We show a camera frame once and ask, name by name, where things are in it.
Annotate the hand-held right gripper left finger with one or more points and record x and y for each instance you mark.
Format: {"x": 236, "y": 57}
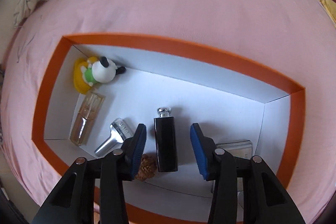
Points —
{"x": 139, "y": 146}

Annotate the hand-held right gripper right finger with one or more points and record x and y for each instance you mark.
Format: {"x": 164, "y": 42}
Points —
{"x": 199, "y": 154}

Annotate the brown walnut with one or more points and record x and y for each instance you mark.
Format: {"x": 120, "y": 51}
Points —
{"x": 147, "y": 166}

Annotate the black perfume bottle silver cap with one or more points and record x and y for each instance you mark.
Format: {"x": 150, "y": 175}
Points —
{"x": 165, "y": 142}

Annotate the silver metal brush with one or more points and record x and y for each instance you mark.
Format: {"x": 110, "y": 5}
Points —
{"x": 110, "y": 144}

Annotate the silver metal tin case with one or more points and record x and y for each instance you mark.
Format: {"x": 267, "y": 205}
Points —
{"x": 236, "y": 148}

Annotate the amber glass perfume bottle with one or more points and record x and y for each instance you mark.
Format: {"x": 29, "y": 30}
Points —
{"x": 86, "y": 116}

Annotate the white dog figurine yellow base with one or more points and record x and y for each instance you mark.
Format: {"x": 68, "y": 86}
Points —
{"x": 101, "y": 72}

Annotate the orange cardboard box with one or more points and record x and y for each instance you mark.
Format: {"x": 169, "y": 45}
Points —
{"x": 183, "y": 46}

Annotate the yellow pillow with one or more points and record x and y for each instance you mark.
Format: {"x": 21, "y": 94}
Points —
{"x": 330, "y": 9}

